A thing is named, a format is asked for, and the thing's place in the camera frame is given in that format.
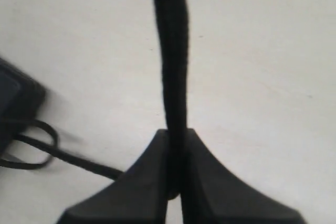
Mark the black plastic carry case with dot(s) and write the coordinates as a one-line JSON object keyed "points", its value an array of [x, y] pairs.
{"points": [[21, 95]]}

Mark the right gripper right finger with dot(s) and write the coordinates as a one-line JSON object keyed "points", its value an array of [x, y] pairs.
{"points": [[212, 194]]}

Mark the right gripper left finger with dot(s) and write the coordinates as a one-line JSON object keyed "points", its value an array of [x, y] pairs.
{"points": [[137, 196]]}

